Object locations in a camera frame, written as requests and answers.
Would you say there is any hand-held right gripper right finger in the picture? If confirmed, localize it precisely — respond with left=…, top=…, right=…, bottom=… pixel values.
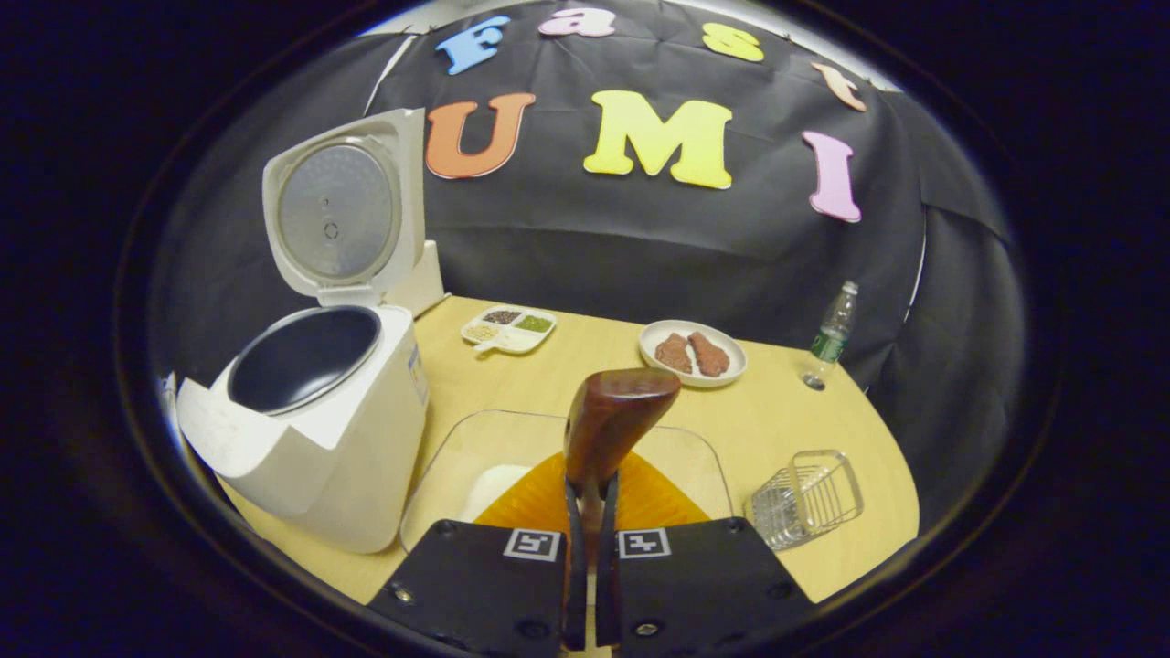
left=596, top=452, right=814, bottom=658

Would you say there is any clear wire chopstick holder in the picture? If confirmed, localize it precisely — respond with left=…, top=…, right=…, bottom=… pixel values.
left=745, top=450, right=865, bottom=551

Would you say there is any brown wooden spoon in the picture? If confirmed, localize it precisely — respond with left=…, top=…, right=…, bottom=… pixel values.
left=564, top=367, right=682, bottom=568

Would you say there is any clear rice container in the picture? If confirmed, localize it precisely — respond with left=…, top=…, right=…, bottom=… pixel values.
left=400, top=409, right=734, bottom=554

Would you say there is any white rice cooker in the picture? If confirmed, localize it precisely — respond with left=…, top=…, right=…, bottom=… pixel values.
left=175, top=108, right=431, bottom=555

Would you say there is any green label plastic bottle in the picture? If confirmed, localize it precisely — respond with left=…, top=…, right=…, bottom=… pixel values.
left=809, top=281, right=858, bottom=368

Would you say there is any brown meat piece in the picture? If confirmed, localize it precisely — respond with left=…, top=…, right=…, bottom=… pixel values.
left=687, top=331, right=730, bottom=377
left=654, top=333, right=694, bottom=374

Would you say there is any white round plate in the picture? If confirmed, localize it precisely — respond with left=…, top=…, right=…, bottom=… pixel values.
left=638, top=320, right=748, bottom=388

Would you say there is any white divided condiment tray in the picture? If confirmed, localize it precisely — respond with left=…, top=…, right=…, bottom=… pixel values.
left=460, top=305, right=557, bottom=356

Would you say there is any black backdrop cloth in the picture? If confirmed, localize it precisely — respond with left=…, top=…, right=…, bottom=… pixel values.
left=151, top=0, right=1029, bottom=513

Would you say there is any white toaster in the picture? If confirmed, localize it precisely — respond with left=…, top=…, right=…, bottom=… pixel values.
left=388, top=240, right=449, bottom=319

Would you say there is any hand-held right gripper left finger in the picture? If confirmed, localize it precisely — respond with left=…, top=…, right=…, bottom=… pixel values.
left=367, top=452, right=586, bottom=654

